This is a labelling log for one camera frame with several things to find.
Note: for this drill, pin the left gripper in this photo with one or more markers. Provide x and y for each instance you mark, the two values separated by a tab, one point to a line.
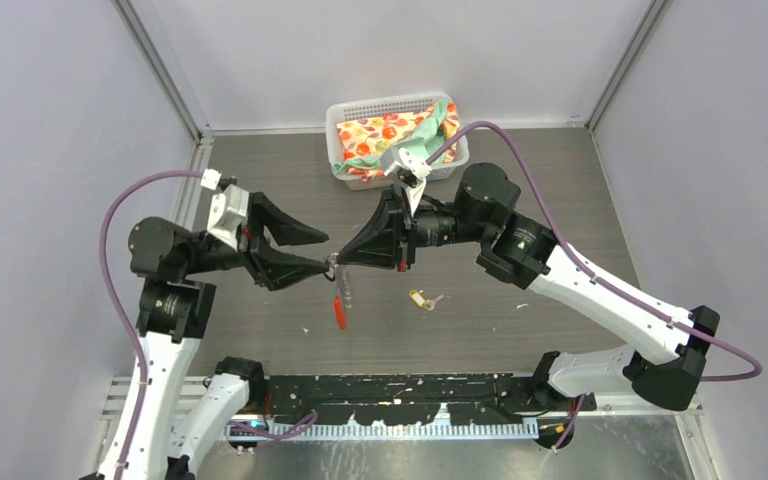
275	269

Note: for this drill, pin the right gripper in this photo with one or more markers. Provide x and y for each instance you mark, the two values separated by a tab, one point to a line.
380	243

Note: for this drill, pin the metal key holder red handle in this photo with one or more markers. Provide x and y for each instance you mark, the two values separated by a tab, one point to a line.
343	299

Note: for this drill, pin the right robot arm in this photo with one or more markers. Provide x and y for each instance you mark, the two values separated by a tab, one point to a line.
663	353

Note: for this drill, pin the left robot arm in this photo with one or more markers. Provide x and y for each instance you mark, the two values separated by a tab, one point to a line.
171	323

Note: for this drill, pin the colourful patterned cloth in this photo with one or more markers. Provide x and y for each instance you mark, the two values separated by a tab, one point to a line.
371	139

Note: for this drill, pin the white plastic basket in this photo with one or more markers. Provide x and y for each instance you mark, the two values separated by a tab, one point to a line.
397	106

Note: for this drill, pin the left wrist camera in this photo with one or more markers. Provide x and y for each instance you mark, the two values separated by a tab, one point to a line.
228	213

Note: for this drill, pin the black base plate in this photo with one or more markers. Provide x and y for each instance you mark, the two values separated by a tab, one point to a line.
404	399

